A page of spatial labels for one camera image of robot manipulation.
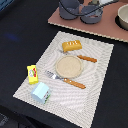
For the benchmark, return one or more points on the fork with wooden handle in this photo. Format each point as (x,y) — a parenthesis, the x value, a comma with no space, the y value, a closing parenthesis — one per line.
(66,80)

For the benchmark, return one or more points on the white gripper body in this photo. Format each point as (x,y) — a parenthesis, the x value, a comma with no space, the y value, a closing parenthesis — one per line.
(102,2)

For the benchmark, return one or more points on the beige woven placemat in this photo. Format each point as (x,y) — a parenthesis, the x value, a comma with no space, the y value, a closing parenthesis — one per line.
(66,101)

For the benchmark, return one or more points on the beige bowl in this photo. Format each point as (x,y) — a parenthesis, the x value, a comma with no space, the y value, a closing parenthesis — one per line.
(123,16)

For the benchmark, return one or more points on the knife with wooden handle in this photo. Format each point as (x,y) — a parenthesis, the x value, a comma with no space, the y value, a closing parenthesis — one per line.
(80,56)

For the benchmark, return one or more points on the light blue milk carton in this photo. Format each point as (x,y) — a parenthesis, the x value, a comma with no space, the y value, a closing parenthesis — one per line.
(41,92)

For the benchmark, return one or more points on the grey pot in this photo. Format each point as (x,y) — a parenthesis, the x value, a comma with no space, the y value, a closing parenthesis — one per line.
(91,16)
(69,9)

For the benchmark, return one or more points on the yellow toy butter box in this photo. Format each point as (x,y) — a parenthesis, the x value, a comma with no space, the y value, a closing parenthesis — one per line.
(32,74)

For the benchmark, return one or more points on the orange toy bread loaf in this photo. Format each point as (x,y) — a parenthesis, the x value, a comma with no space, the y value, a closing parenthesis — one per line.
(71,45)

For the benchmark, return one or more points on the round wooden plate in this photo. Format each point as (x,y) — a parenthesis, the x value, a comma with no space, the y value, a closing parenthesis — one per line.
(69,66)

